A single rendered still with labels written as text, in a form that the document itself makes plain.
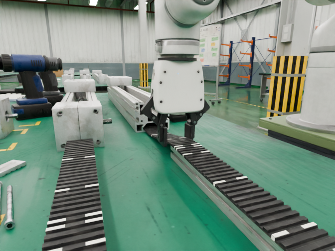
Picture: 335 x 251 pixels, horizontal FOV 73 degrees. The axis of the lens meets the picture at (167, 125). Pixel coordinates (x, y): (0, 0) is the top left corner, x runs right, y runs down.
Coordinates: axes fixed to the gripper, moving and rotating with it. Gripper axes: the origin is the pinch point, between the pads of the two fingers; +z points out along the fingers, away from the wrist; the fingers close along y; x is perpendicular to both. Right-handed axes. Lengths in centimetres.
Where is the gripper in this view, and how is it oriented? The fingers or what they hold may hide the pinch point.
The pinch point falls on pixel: (176, 135)
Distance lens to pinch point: 47.7
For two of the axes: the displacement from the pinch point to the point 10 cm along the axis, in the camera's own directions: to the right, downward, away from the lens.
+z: 0.0, 9.7, 2.5
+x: -3.3, -2.4, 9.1
